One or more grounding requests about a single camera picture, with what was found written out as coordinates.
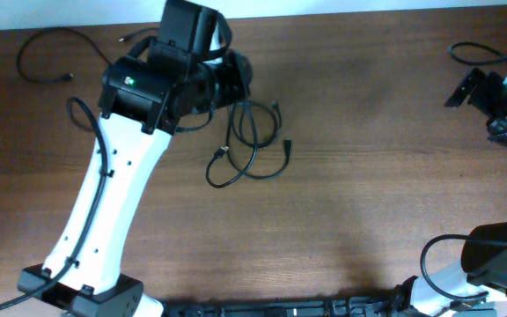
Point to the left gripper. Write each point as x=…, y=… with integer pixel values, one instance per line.
x=233, y=88

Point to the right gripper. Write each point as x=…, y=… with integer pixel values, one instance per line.
x=483, y=83

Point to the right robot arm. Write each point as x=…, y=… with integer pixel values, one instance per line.
x=465, y=274

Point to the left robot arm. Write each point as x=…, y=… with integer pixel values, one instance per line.
x=187, y=67

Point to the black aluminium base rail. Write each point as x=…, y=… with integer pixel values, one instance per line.
x=354, y=307

